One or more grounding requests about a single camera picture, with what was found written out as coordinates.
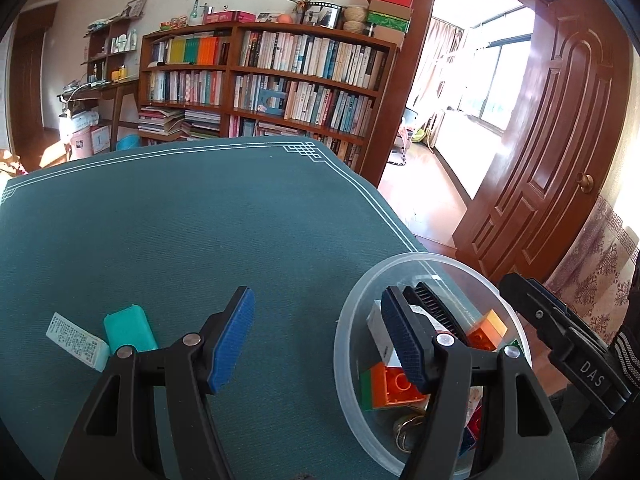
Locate person's right forearm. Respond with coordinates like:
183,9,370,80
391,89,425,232
607,325,640,411

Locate film-strip photo frame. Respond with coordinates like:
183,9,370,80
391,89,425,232
302,2,343,28

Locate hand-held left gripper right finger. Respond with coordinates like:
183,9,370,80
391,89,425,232
381,285,581,480

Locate green patterned box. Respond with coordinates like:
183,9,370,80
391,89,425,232
367,10,411,34

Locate brown cardboard box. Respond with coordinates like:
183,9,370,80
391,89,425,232
369,0,412,20
372,26,406,48

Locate red building block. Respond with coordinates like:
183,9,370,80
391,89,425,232
464,402,485,443

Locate teal plastic case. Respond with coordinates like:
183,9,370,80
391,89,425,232
104,305,159,356

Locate rows of books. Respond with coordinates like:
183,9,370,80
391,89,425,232
145,30,386,166

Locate gold key ring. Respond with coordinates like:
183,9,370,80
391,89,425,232
392,407,426,453

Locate green building block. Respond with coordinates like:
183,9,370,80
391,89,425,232
359,370,376,411

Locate pink patterned cloth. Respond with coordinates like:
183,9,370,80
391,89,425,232
542,195,640,333

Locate teal cloth-covered desktop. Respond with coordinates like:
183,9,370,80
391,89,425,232
0,136,501,480

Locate person's grey clothing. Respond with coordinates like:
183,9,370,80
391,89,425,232
547,390,626,480

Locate clear plastic bowl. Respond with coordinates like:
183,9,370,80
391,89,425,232
333,252,533,480

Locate pink bin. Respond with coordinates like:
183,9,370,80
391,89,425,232
67,125,93,161

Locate small printed cardboard box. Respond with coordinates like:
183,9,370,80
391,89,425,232
366,300,403,367

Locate wooden side desk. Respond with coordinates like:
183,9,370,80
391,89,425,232
57,77,141,151

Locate brown panelled wooden door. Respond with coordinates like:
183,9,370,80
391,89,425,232
452,0,631,286

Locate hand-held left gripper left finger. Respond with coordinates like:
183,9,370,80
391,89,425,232
52,286,256,480

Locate dark wooden door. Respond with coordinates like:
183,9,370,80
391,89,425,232
10,5,58,161

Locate wooden bookshelf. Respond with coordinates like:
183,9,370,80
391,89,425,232
137,22,399,173

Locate orange building block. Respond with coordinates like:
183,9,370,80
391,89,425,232
466,309,509,352
371,362,430,407

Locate black comb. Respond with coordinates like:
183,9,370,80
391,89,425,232
402,281,468,346

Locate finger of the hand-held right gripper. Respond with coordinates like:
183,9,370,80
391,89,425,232
499,273,567,357
525,279,577,327

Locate pink flat box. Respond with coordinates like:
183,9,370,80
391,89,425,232
202,11,256,25

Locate woven basket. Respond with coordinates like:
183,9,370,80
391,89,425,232
342,5,370,31

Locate small wooden shelf unit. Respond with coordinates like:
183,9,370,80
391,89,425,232
82,15,141,83

